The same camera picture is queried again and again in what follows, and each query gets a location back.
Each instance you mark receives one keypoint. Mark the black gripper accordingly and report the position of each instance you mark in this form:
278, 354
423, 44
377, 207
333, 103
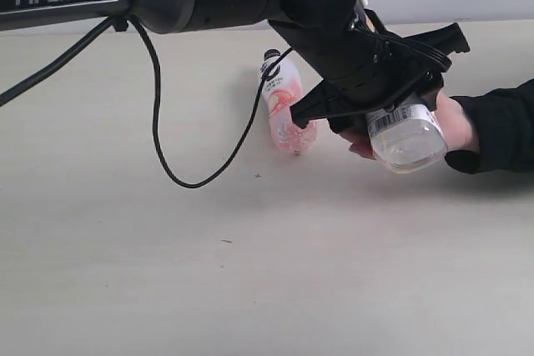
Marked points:
367, 68

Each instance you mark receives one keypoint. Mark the square bottle butterfly label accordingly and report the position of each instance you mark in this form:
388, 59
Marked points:
408, 138

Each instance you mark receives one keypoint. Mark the pink peach drink bottle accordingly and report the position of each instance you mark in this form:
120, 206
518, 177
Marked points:
282, 88

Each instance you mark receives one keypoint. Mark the black sleeved forearm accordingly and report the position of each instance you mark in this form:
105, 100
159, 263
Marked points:
499, 132

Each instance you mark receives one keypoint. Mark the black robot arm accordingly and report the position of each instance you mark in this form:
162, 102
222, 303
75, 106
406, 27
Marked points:
178, 16

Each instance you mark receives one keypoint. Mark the person's open bare hand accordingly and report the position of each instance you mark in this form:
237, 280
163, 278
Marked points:
458, 130

